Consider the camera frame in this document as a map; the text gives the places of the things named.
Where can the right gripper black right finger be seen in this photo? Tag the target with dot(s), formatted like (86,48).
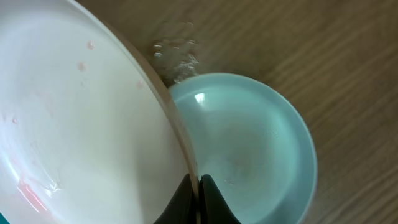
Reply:
(213,207)

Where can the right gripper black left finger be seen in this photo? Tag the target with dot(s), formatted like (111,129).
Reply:
(182,207)

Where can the light blue plate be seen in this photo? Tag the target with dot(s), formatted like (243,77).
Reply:
(253,143)

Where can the white plate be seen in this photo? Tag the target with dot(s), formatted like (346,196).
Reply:
(89,133)

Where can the teal plastic serving tray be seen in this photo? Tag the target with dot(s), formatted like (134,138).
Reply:
(3,220)

